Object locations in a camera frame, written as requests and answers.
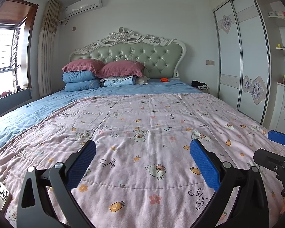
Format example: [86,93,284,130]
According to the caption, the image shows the pink pillow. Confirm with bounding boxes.
[62,59,106,74]
[97,61,146,78]

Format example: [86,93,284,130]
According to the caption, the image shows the green tufted bed headboard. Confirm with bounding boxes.
[69,27,188,88]

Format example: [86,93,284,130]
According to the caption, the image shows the white sliding door wardrobe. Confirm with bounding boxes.
[208,0,272,125]

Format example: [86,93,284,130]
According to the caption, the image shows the beige curtain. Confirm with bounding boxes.
[38,0,61,98]

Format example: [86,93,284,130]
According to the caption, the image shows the white air conditioner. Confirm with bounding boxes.
[65,0,103,18]

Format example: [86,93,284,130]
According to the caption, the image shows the black clothes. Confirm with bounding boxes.
[191,80,208,88]

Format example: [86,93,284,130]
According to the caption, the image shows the pink printed quilt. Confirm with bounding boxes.
[0,92,285,228]

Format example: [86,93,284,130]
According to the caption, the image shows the white low cabinet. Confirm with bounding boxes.
[268,82,285,133]

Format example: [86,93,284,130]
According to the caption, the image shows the row of small trinkets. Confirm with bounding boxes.
[0,85,29,100]

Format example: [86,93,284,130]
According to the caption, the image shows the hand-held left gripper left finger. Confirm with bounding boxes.
[16,140,97,228]

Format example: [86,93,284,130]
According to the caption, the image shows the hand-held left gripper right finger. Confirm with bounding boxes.
[189,139,269,228]

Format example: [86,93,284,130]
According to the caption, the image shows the blue bedsheet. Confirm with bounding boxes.
[0,78,203,157]

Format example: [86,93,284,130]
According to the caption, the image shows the blue folded quilt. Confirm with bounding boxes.
[62,70,97,83]
[65,79,101,92]

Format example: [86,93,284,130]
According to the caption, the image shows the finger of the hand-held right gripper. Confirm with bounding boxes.
[268,130,285,146]
[253,148,285,171]

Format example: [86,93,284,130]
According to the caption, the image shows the light blue folded blanket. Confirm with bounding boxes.
[100,75,137,87]

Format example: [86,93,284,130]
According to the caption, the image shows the window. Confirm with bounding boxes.
[0,0,38,93]

